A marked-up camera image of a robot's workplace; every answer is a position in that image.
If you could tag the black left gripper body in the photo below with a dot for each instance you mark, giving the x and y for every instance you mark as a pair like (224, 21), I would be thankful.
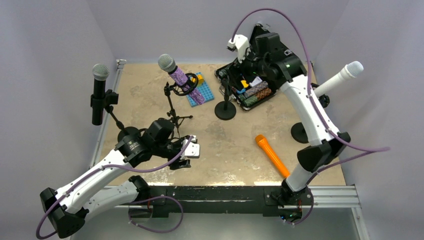
(168, 149)

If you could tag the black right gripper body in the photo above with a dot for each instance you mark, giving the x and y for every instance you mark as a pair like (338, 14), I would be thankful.
(252, 66)

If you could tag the black round-base mic stand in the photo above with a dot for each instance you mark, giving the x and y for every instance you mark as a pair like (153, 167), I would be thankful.
(225, 110)

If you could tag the purple glitter microphone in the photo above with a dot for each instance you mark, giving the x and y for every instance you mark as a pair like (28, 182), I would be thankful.
(182, 80)

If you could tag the orange microphone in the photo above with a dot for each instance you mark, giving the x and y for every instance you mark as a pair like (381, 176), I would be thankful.
(263, 144)

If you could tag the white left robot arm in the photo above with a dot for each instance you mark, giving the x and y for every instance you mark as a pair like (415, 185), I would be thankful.
(116, 180)

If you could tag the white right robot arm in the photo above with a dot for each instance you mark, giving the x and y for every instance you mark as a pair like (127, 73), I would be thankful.
(326, 142)

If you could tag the black round-base stand left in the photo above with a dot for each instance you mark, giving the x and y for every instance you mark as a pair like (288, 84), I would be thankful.
(112, 98)

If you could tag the black microphone silver grille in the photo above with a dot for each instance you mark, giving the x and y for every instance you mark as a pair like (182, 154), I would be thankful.
(100, 74)

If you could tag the white microphone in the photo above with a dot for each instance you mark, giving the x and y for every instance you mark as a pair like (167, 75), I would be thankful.
(348, 72)

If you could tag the black poker chip case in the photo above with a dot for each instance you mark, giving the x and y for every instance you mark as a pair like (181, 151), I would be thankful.
(255, 92)

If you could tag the yellow lego brick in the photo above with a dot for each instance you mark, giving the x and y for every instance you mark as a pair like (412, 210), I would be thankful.
(200, 79)

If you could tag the blue lego baseplate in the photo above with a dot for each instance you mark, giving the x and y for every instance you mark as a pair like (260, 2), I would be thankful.
(204, 90)

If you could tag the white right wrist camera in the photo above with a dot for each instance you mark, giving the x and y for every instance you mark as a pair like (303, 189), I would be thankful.
(239, 44)

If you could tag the black table front rail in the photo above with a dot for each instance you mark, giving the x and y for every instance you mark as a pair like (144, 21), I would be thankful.
(263, 200)

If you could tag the black shock-mount stand right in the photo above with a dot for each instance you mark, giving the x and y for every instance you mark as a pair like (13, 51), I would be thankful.
(298, 132)

